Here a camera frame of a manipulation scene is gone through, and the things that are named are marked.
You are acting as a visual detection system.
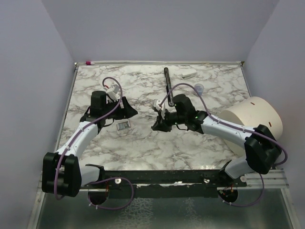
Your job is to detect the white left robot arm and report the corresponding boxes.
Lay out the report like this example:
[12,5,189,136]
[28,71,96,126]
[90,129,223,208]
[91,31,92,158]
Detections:
[41,91,138,197]

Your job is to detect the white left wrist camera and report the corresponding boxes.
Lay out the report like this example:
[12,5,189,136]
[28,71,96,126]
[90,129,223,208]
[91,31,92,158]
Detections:
[103,84,119,101]

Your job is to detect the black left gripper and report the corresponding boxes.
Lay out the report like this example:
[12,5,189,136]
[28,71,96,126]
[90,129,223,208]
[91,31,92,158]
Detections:
[102,96,138,120]

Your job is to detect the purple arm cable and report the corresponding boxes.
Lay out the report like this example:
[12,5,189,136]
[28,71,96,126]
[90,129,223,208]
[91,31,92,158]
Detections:
[159,83,288,207]
[54,77,134,210]

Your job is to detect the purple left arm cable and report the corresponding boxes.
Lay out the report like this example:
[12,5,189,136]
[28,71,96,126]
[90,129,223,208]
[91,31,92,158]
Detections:
[54,77,134,210]

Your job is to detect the aluminium frame rail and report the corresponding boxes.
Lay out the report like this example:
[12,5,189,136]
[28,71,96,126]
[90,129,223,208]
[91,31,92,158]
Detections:
[30,170,292,229]

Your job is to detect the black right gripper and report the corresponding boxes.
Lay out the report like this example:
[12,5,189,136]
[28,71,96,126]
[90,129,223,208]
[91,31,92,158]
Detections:
[152,108,187,132]

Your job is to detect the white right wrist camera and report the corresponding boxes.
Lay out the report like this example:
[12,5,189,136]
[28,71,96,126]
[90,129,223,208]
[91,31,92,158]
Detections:
[152,99,168,120]

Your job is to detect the large white paper roll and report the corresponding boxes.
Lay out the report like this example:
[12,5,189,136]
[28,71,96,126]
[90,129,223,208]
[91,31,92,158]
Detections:
[218,96,284,157]

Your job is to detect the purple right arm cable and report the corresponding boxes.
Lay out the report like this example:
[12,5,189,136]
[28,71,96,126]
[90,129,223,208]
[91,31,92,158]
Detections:
[159,83,288,207]

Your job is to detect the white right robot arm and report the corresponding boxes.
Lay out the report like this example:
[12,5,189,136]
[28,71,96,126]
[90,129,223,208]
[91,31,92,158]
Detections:
[152,94,282,187]

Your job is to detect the clear tub of clips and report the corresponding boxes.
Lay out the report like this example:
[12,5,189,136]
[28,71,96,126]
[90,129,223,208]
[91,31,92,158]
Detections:
[194,83,204,96]

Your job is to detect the white stapler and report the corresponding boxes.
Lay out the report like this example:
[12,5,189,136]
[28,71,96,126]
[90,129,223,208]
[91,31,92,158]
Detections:
[181,70,197,80]

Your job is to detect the staple box tray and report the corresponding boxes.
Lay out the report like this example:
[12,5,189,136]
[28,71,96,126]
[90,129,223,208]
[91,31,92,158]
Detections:
[117,120,131,131]

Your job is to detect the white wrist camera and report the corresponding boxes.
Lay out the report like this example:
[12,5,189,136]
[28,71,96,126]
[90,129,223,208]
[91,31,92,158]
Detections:
[103,84,119,101]
[152,99,168,120]

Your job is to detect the pink capped white tube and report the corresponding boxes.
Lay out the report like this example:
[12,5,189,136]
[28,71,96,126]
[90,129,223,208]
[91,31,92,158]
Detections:
[85,61,95,65]

